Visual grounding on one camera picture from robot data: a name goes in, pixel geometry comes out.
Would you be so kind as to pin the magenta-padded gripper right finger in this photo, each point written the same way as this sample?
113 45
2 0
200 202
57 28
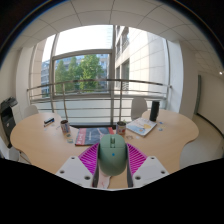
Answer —
150 170

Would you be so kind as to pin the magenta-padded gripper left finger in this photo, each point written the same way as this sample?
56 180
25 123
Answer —
73 170

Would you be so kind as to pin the mint green computer mouse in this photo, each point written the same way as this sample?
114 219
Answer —
112 156

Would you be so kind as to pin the red and dark magazine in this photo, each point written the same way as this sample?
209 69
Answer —
88 136

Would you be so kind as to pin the light blue book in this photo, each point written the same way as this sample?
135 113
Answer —
141 126

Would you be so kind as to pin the dark blue stapler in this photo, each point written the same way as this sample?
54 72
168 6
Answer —
49 121

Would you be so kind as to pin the black cylinder speaker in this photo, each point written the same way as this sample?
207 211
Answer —
154 111

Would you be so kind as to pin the black office printer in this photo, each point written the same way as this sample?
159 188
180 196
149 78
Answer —
7 120

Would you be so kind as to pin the metal window railing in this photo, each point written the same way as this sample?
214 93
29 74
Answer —
100 80

